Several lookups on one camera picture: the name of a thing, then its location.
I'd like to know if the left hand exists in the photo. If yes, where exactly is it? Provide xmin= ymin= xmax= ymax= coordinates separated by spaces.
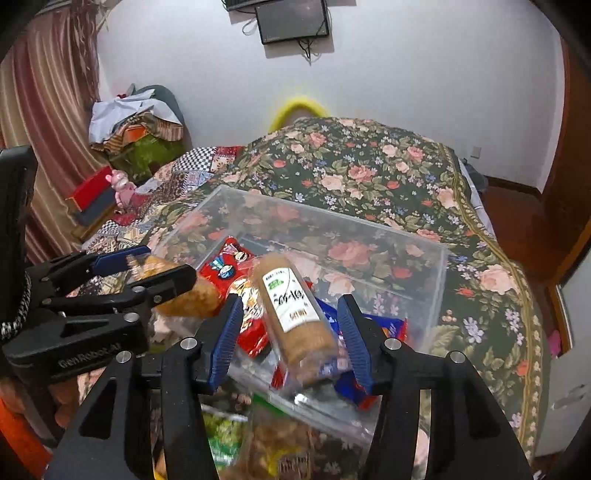
xmin=0 ymin=368 xmax=110 ymax=430

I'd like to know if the red box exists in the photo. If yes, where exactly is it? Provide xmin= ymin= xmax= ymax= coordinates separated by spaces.
xmin=66 ymin=165 xmax=115 ymax=227

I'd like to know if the red snack packet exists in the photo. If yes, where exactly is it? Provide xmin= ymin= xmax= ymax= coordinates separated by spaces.
xmin=198 ymin=236 xmax=270 ymax=358

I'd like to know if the golden bread snack packet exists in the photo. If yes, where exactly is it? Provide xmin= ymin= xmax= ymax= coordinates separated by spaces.
xmin=126 ymin=254 xmax=223 ymax=319

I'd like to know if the yellow curved headboard tube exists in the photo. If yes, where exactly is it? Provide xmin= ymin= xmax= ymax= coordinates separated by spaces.
xmin=267 ymin=96 xmax=331 ymax=133

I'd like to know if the brown cracker roll packet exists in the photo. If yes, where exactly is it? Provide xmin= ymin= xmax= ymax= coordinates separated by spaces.
xmin=252 ymin=252 xmax=342 ymax=392

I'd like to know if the striped red curtain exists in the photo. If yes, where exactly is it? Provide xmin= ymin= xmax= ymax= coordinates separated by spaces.
xmin=1 ymin=1 xmax=104 ymax=263

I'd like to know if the brown nut snack bag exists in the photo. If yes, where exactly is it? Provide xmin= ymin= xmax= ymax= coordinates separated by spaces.
xmin=218 ymin=403 xmax=365 ymax=480

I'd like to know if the brown wooden door frame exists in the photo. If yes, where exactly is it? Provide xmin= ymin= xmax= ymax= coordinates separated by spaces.
xmin=479 ymin=41 xmax=591 ymax=324

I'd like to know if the green pea snack packet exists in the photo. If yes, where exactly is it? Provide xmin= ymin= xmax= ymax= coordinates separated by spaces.
xmin=201 ymin=405 xmax=249 ymax=472

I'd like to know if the clear plastic storage box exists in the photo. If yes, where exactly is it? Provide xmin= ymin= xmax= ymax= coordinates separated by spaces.
xmin=152 ymin=186 xmax=448 ymax=447

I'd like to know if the pile of clothes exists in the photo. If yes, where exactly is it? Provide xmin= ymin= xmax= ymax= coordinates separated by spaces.
xmin=88 ymin=85 xmax=192 ymax=184

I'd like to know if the pink plush toy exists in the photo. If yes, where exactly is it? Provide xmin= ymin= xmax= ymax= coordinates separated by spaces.
xmin=105 ymin=169 xmax=136 ymax=211

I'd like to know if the patchwork checkered quilt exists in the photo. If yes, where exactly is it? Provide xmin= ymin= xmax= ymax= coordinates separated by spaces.
xmin=82 ymin=147 xmax=252 ymax=270

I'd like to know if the floral dark green bedspread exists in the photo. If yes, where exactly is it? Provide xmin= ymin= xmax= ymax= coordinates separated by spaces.
xmin=138 ymin=117 xmax=551 ymax=480

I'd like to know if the blue snack packet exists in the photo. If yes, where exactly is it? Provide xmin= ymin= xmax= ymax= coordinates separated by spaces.
xmin=337 ymin=295 xmax=419 ymax=413

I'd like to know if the black wall monitor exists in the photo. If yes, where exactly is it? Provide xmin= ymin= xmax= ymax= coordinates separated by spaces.
xmin=254 ymin=0 xmax=329 ymax=45

